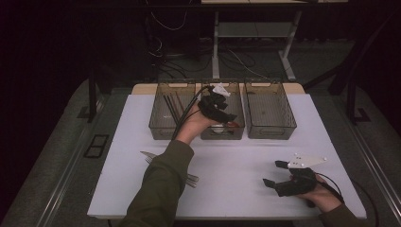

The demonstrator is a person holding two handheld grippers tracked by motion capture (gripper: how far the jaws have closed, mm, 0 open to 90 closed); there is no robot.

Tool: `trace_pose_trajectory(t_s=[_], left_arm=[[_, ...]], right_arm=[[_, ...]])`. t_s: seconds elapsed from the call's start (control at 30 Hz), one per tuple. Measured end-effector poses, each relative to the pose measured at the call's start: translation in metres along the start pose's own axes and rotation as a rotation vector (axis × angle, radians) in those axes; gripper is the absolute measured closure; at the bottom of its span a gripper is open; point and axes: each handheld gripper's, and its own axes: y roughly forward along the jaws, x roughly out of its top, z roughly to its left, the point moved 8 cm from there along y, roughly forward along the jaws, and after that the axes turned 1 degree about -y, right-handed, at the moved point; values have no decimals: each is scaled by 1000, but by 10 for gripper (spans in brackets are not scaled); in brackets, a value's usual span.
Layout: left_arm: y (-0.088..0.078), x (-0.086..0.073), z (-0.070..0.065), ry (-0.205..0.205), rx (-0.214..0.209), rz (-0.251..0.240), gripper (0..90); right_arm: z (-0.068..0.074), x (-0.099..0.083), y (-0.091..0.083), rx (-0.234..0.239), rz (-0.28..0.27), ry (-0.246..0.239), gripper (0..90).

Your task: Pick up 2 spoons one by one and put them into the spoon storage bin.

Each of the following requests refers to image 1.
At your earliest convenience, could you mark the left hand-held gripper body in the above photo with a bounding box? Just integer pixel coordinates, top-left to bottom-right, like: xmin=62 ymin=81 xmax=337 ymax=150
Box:
xmin=197 ymin=82 xmax=234 ymax=124

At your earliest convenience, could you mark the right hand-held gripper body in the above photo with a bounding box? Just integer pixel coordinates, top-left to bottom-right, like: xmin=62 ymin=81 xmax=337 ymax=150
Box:
xmin=273 ymin=153 xmax=328 ymax=199

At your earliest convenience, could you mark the smoky clear plastic bin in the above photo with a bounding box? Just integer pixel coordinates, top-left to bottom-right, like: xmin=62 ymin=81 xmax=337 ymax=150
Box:
xmin=148 ymin=82 xmax=197 ymax=141
xmin=244 ymin=81 xmax=298 ymax=140
xmin=199 ymin=82 xmax=246 ymax=141

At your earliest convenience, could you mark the black chopstick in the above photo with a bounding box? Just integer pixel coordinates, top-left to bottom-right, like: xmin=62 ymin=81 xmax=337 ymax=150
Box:
xmin=167 ymin=95 xmax=183 ymax=121
xmin=163 ymin=95 xmax=178 ymax=124

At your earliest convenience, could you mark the person's left hand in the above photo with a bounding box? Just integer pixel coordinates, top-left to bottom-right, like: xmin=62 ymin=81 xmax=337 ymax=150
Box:
xmin=175 ymin=102 xmax=218 ymax=146

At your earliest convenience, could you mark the person's right hand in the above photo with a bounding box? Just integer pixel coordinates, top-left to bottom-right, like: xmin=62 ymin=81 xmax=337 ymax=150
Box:
xmin=294 ymin=175 xmax=343 ymax=214

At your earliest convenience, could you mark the white metal stand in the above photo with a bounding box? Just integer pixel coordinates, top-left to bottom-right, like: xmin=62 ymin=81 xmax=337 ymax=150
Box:
xmin=211 ymin=10 xmax=304 ymax=81

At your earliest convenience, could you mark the black stand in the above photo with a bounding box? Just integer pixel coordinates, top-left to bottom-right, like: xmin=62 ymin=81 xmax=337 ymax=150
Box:
xmin=87 ymin=70 xmax=103 ymax=124
xmin=327 ymin=12 xmax=373 ymax=125

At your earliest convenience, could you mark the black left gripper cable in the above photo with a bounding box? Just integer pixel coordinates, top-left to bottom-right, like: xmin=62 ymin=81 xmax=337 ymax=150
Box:
xmin=171 ymin=84 xmax=216 ymax=141

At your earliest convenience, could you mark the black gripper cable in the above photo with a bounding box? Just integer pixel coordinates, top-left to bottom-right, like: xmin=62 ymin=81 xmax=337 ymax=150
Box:
xmin=315 ymin=171 xmax=380 ymax=227
xmin=171 ymin=84 xmax=216 ymax=141

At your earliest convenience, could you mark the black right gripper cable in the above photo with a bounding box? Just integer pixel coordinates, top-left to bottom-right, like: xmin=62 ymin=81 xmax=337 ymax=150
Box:
xmin=315 ymin=171 xmax=380 ymax=227

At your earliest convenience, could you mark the black floor cable bundle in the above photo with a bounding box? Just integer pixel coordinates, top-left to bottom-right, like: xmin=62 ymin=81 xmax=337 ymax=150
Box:
xmin=145 ymin=0 xmax=272 ymax=81

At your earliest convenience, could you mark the metal rail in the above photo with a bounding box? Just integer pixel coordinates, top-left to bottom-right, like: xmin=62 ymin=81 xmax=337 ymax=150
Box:
xmin=341 ymin=116 xmax=401 ymax=216
xmin=37 ymin=94 xmax=110 ymax=227

